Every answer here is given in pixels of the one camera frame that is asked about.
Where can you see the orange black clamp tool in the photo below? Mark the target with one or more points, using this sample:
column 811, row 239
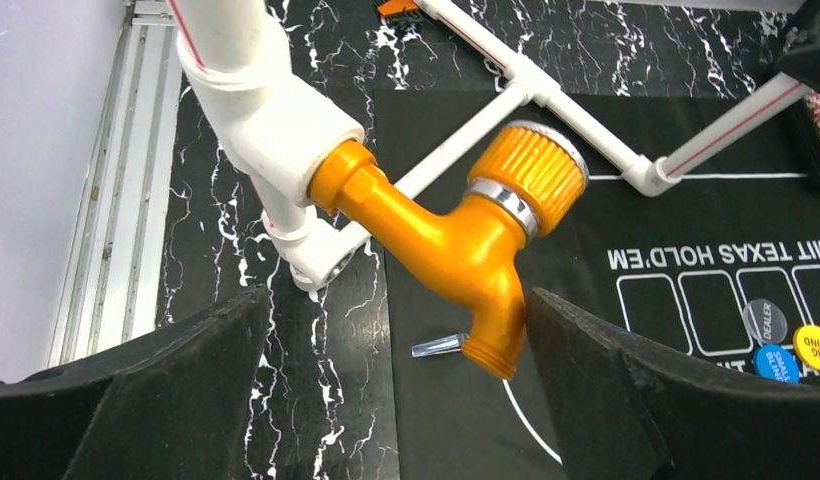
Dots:
column 393, row 9

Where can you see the clear dealer button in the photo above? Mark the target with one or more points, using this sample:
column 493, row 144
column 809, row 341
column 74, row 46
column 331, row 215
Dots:
column 764, row 321

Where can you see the clear plastic card wedge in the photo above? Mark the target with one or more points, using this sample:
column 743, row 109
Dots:
column 444, row 345

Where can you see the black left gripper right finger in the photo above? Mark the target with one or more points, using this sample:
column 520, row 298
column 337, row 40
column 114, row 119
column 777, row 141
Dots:
column 625, row 407

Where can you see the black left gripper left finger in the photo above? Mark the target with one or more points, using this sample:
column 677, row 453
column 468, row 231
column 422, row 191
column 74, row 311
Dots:
column 171, row 404

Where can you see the black poker table mat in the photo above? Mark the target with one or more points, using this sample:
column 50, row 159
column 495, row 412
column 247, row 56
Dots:
column 677, row 269

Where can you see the white PVC pipe frame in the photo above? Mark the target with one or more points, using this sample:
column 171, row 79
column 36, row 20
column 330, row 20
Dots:
column 279, row 130

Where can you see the orange plastic faucet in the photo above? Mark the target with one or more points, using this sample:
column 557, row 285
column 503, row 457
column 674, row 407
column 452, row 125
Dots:
column 519, row 189

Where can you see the blue small blind button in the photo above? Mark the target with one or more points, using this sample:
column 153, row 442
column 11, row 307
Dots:
column 773, row 362

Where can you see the yellow big blind button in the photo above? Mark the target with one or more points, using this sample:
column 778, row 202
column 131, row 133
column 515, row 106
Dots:
column 806, row 342

